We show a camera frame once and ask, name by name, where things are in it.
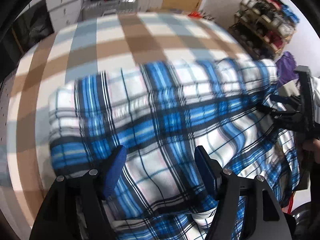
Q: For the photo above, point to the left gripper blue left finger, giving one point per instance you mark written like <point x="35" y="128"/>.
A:
<point x="94" y="187"/>

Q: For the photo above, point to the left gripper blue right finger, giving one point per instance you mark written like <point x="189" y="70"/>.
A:
<point x="224" y="186"/>

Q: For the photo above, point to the blue white plaid shirt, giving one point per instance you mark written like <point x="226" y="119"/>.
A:
<point x="161" y="111"/>

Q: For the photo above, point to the wooden shoe rack with shoes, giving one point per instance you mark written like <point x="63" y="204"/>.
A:
<point x="264" y="27"/>

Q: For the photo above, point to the shoes on floor pile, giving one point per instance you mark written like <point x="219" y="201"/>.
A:
<point x="201" y="15"/>

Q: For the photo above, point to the plaid brown blue bedsheet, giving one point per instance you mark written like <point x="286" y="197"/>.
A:
<point x="106" y="43"/>

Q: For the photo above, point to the silver flat suitcase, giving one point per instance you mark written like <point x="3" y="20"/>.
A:
<point x="91" y="10"/>

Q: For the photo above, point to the white drawer desk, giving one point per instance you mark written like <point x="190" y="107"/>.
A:
<point x="62" y="12"/>

